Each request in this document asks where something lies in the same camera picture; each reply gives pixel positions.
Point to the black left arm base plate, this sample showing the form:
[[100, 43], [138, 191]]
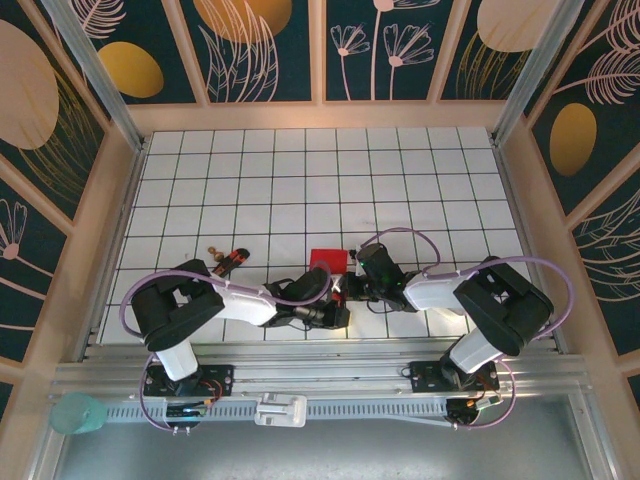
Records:
[[220, 380]]

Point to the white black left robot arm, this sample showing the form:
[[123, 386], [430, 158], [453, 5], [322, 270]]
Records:
[[245, 307]]

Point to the white plastic clamp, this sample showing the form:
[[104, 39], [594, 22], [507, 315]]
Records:
[[280, 410]]

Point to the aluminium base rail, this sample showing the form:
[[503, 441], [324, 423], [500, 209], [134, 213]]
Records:
[[320, 372]]

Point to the red paper sheet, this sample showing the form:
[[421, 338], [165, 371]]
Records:
[[327, 260]]

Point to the teal plastic cup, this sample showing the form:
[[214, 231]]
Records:
[[75, 412]]

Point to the black controller board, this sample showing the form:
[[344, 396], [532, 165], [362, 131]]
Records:
[[467, 410], [185, 411]]

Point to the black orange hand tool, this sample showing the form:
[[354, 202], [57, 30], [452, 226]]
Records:
[[235, 259]]

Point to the aluminium corner post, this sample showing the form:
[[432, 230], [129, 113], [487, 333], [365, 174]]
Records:
[[93, 60], [538, 60]]

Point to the aluminium side rail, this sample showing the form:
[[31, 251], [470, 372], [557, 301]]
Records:
[[532, 250], [110, 250]]

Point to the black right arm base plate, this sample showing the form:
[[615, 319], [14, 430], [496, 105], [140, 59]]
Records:
[[425, 377]]

